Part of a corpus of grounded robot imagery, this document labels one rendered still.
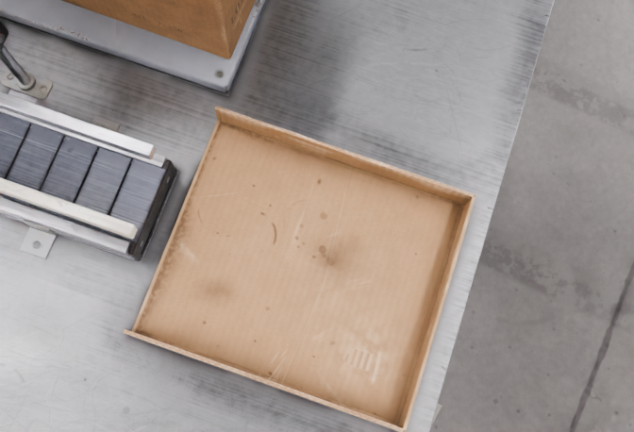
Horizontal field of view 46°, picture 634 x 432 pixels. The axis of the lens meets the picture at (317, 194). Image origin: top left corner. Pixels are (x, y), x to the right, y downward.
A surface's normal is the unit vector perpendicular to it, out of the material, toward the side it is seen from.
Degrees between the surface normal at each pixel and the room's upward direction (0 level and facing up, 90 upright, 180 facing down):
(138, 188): 0
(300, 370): 0
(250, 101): 0
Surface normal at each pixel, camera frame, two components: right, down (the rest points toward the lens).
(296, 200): 0.04, -0.25
